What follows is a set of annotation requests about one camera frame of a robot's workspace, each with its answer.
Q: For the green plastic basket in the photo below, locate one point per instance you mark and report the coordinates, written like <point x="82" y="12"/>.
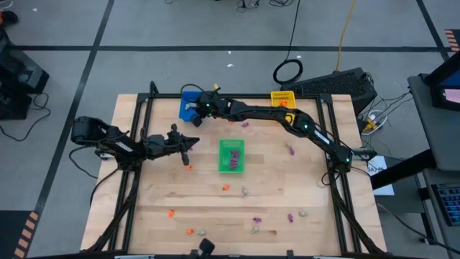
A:
<point x="224" y="151"/>

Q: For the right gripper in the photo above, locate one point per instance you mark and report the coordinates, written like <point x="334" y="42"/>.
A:
<point x="197" y="121"/>

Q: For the yellow power plug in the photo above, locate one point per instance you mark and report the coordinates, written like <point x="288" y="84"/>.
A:
<point x="369" y="126"/>

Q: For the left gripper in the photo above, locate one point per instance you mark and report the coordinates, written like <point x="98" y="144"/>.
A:
<point x="185" y="160"/>

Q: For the purple skeleton figure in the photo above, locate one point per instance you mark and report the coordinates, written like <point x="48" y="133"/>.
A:
<point x="257" y="219"/>
<point x="234" y="160"/>
<point x="291" y="151"/>
<point x="290" y="218"/>
<point x="236" y="153"/>
<point x="233" y="166"/>
<point x="245" y="124"/>

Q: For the black floor equipment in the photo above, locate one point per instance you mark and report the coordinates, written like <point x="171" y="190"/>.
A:
<point x="18" y="79"/>

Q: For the small black object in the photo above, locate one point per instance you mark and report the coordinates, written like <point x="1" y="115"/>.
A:
<point x="206" y="247"/>

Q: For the white-rimmed black device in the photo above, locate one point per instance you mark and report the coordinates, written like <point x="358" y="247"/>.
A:
<point x="325" y="257"/>
<point x="134" y="257"/>

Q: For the white paper sheet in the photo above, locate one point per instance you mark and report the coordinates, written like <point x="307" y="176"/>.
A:
<point x="375" y="169"/>

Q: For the blue plastic basket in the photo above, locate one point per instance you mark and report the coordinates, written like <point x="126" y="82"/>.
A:
<point x="184" y="115"/>

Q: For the yellow plastic basket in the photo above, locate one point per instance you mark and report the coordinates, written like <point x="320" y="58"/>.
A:
<point x="276" y="96"/>

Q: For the black orange object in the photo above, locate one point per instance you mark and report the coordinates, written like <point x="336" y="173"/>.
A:
<point x="9" y="17"/>

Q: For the black desk support beam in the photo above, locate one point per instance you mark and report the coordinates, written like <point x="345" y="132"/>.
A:
<point x="402" y="171"/>

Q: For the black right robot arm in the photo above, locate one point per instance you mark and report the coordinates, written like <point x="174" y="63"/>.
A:
<point x="273" y="113"/>

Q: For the black monitor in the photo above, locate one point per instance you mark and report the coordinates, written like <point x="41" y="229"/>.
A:
<point x="440" y="73"/>

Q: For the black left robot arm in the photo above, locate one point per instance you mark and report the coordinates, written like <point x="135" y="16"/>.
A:
<point x="118" y="145"/>

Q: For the black mat orange stripes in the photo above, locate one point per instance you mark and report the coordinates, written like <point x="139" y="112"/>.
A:
<point x="453" y="37"/>
<point x="10" y="237"/>

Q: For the grey desk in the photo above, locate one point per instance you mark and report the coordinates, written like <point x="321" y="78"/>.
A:
<point x="427" y="122"/>

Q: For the black keyboard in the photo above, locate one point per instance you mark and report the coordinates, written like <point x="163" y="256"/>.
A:
<point x="449" y="203"/>

